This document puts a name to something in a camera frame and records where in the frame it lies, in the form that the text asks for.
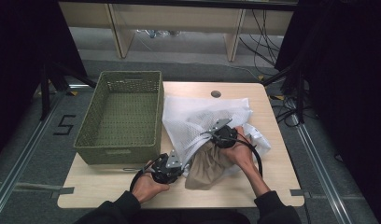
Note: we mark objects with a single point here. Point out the grey tape strip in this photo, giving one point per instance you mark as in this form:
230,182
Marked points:
62,190
299,193

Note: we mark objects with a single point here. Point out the clear plastic bag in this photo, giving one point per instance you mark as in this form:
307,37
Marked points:
157,32

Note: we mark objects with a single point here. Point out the light wooden shelf unit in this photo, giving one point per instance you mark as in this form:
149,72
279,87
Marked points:
176,18

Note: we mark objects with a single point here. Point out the black metal stand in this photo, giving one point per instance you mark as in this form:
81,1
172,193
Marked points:
299,93
45,93

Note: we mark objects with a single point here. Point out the beige cloth garment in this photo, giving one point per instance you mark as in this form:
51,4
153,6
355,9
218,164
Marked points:
207,168

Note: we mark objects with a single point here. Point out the green woven basket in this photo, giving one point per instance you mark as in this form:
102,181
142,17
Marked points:
126,118

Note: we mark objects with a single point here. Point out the person's right hand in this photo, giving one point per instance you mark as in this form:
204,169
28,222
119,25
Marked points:
241,152

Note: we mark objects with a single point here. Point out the person's left hand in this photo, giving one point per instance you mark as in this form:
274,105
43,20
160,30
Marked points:
146,186

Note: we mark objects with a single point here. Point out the white mesh laundry bag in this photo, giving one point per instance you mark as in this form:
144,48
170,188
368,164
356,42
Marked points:
191,118

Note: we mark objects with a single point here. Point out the aluminium floor rail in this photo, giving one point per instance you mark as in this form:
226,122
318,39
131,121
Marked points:
322,168
20,161

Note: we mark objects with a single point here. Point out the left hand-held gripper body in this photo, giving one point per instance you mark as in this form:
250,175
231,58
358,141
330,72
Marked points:
166,171

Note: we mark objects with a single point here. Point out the dark curtain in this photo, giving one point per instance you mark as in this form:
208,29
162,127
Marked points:
23,46
350,77

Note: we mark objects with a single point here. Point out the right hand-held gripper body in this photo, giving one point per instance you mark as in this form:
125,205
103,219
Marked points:
224,137

